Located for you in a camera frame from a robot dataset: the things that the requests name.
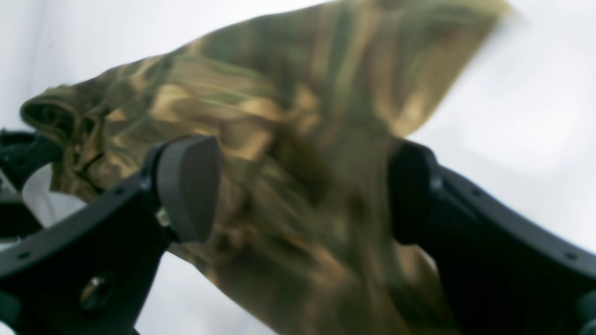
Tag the camouflage T-shirt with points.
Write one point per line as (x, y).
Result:
(305, 106)

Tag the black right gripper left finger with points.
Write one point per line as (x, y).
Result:
(91, 273)

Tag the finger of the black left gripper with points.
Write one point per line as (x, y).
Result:
(22, 154)

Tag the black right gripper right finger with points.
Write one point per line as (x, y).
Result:
(502, 274)

